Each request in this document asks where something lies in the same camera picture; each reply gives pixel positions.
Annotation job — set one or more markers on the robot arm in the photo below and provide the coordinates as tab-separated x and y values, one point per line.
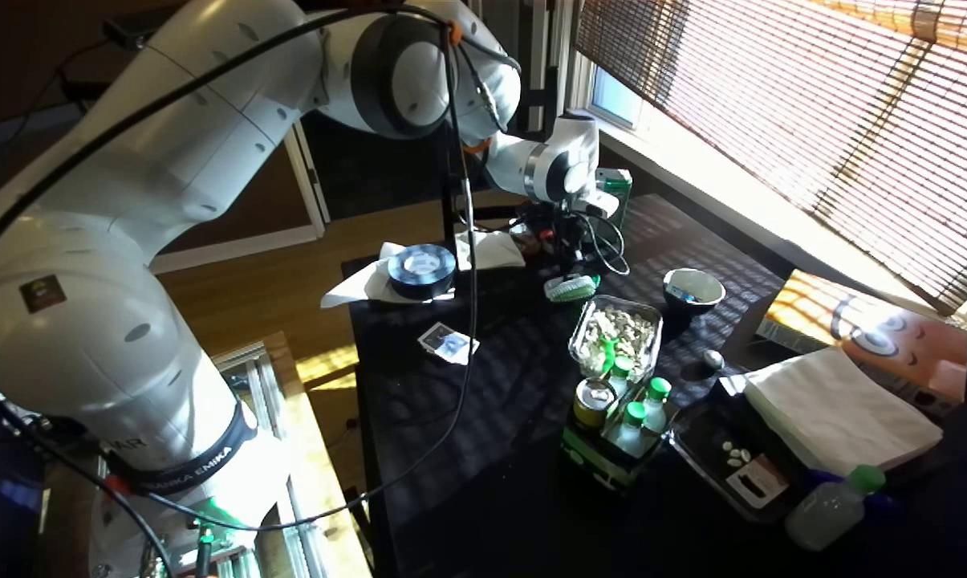
130	241

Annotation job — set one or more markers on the large bottle with green cap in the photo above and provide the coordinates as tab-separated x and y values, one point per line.
832	507

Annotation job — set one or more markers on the white paper towel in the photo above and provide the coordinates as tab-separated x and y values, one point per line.
495	250

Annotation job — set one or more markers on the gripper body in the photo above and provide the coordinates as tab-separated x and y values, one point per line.
565	233

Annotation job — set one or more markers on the small printed packet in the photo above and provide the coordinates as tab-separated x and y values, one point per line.
448	344

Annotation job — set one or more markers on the orange box with cartoon face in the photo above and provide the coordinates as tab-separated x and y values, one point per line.
876	333

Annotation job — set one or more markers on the green cardboard carrier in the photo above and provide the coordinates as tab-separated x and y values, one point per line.
603	461

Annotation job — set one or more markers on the black tray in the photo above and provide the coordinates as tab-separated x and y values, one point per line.
724	470

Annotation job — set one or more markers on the small grey stone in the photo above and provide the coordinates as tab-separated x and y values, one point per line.
713	359

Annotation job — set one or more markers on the roll of black tape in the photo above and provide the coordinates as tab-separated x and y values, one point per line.
422	270

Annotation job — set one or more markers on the green and white brush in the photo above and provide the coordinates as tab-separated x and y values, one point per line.
571	287

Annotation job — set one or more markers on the stack of white napkins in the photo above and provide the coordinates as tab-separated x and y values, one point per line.
840	411

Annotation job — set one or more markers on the window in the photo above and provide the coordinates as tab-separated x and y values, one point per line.
616	98

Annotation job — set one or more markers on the green carton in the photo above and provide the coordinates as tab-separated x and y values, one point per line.
616	191

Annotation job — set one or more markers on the metal can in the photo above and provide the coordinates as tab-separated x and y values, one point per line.
594	402

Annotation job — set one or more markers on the glass container of nuts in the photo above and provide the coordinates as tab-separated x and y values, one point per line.
616	334

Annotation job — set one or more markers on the window blind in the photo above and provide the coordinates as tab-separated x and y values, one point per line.
812	112

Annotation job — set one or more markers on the small bottle with green cap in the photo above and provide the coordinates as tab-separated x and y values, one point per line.
631	429
621	374
656	401

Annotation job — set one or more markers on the black bowl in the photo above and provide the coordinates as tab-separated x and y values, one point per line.
692	291

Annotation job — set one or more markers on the white card with black print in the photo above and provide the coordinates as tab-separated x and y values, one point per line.
756	480

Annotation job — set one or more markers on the heap of white pills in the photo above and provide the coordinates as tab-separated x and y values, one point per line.
736	456

